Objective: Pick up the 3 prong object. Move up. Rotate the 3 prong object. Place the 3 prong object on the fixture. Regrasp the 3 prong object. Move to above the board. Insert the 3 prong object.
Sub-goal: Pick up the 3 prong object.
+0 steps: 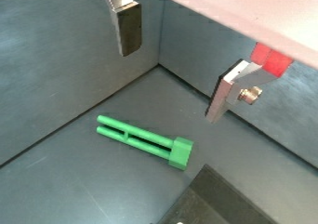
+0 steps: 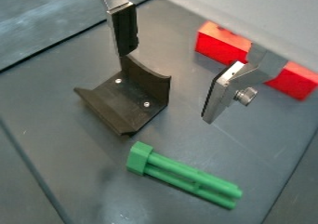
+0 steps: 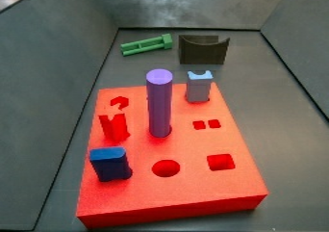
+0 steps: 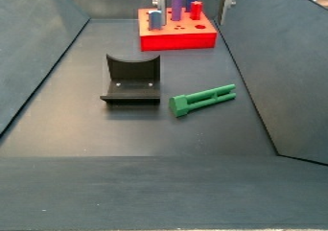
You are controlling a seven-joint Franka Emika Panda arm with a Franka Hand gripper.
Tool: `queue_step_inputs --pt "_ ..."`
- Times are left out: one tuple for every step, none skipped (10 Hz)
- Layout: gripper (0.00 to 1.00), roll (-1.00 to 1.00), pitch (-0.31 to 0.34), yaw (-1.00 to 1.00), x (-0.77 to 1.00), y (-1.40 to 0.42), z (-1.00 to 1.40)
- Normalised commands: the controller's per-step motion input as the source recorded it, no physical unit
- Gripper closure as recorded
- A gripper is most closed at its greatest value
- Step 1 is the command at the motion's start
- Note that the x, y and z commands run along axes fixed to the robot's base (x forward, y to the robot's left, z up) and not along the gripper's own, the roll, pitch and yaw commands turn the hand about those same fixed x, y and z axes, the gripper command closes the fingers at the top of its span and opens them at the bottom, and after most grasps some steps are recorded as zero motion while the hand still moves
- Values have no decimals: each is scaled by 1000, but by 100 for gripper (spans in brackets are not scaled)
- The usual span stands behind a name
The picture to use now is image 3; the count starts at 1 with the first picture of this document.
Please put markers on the green three prong object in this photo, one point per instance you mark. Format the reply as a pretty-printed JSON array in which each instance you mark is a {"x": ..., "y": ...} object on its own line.
[{"x": 140, "y": 46}]

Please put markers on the purple cylinder peg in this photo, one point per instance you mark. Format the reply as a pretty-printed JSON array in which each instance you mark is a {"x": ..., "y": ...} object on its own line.
[{"x": 159, "y": 92}]

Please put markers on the red notched peg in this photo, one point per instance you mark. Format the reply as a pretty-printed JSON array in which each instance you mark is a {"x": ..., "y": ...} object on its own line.
[{"x": 114, "y": 127}]

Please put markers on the dark blue rounded peg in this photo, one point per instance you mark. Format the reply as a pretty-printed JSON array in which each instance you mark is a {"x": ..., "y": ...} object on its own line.
[{"x": 108, "y": 161}]

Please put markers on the black curved fixture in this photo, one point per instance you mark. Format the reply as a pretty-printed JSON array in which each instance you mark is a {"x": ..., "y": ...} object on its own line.
[{"x": 202, "y": 49}]

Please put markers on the red peg board block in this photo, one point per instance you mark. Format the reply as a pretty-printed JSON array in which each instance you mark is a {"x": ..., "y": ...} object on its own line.
[{"x": 194, "y": 173}]

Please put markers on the light blue grey peg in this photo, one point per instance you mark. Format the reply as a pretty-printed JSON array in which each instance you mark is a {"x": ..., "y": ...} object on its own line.
[{"x": 198, "y": 86}]

